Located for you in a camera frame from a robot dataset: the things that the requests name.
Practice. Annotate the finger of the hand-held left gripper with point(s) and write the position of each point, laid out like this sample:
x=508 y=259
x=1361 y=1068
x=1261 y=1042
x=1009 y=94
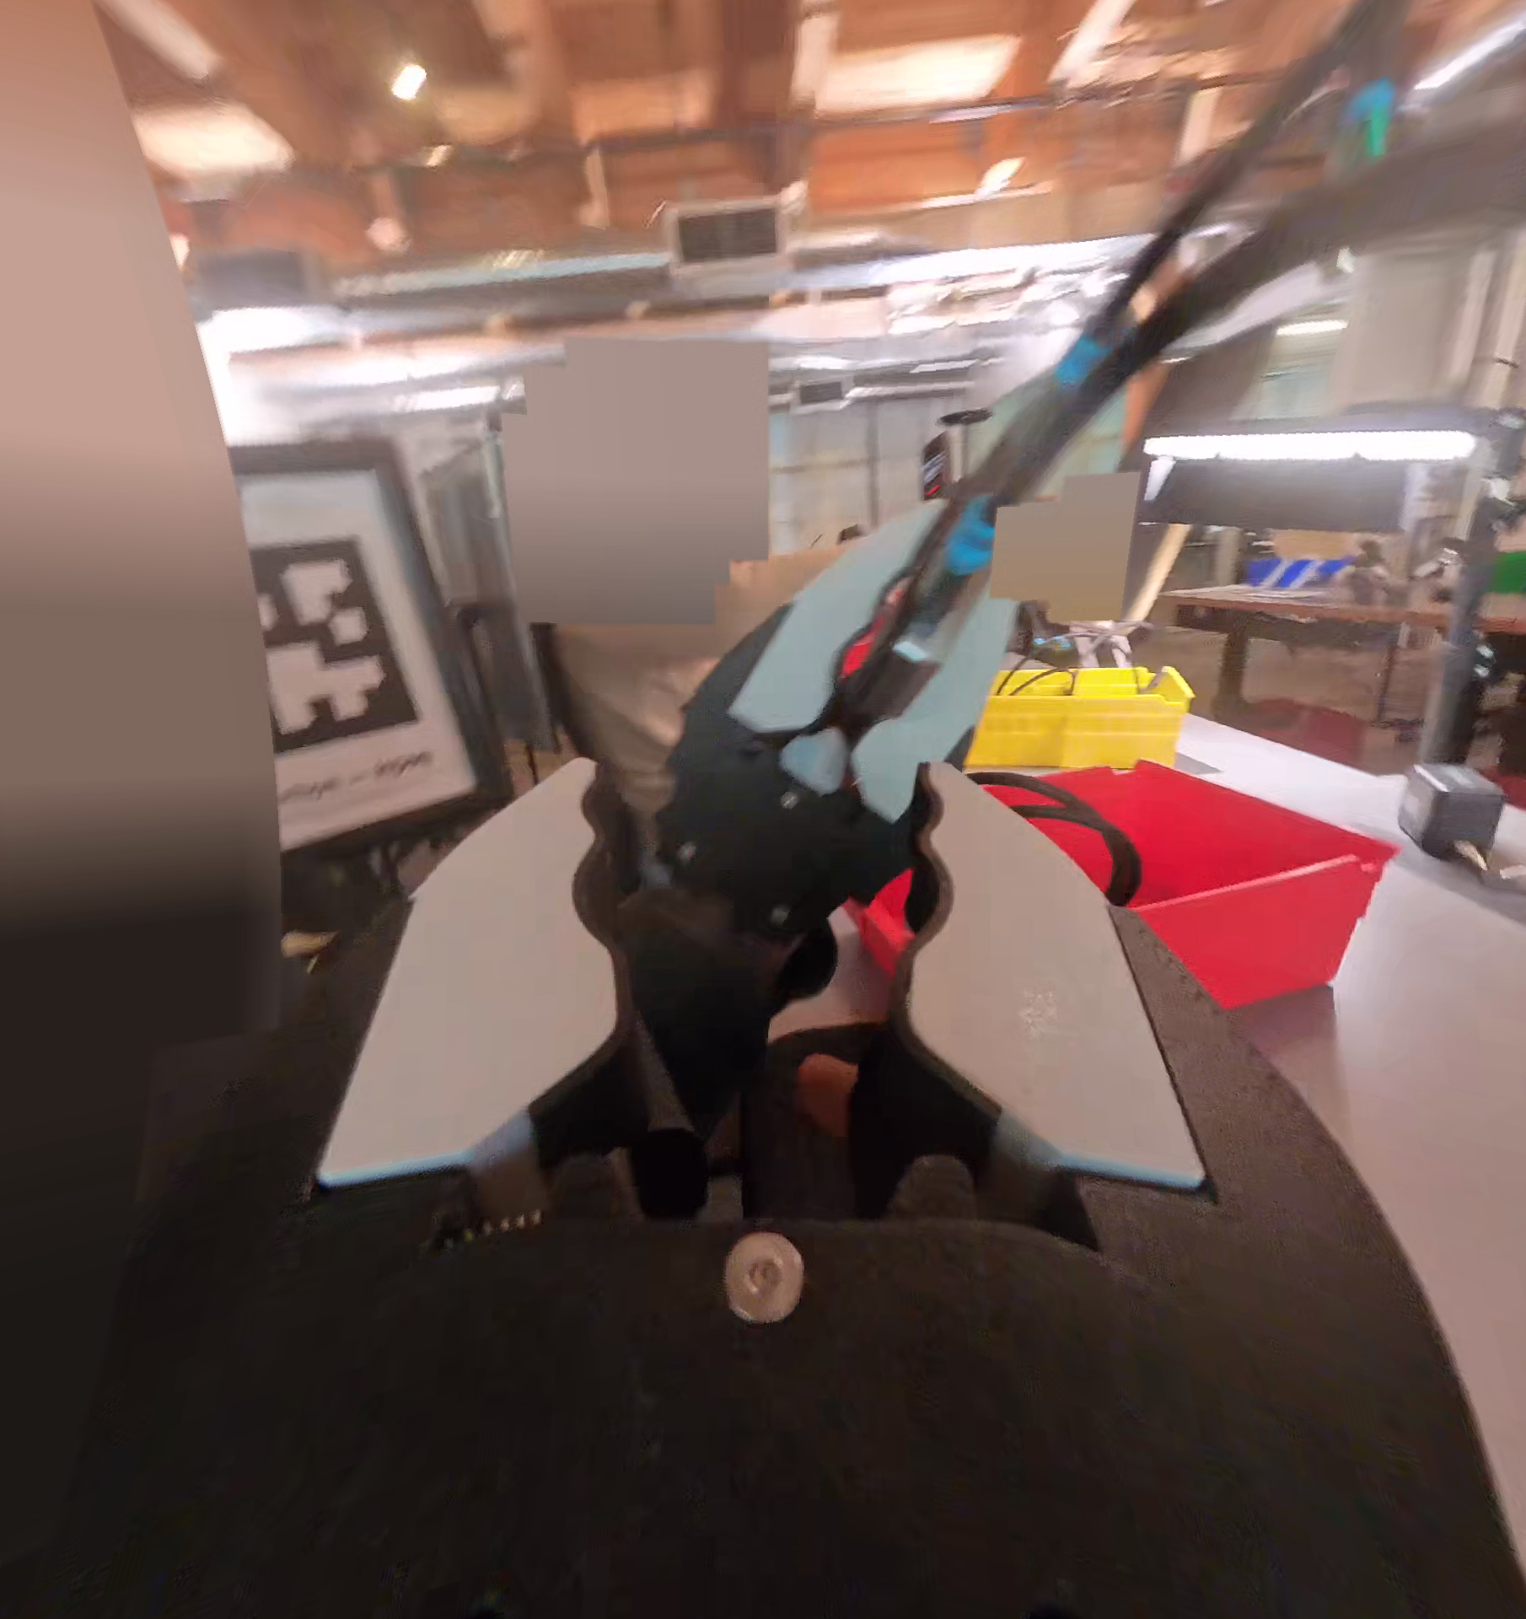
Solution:
x=941 y=709
x=814 y=646

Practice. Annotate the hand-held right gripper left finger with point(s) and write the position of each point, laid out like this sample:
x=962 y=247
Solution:
x=471 y=1012

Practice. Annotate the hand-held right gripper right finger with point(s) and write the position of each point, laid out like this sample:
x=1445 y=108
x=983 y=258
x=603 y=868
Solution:
x=1053 y=1012

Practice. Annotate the yellow plastic bin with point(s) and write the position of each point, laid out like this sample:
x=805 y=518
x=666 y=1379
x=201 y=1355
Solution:
x=1092 y=734

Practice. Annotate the red plastic bin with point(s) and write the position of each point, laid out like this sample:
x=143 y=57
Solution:
x=1243 y=887

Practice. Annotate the wooden workshop table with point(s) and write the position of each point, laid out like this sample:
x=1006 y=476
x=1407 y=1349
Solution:
x=1345 y=614

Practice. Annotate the white ceiling vent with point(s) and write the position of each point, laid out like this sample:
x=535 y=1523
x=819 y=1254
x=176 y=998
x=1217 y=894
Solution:
x=731 y=235

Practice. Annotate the grey power adapter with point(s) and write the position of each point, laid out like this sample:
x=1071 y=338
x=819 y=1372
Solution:
x=1445 y=810

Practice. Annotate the LED light panel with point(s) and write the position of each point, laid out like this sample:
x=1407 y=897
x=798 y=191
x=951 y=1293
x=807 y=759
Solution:
x=1319 y=444

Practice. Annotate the black framed tag sign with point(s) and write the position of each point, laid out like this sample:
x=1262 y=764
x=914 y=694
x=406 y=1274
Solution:
x=371 y=507

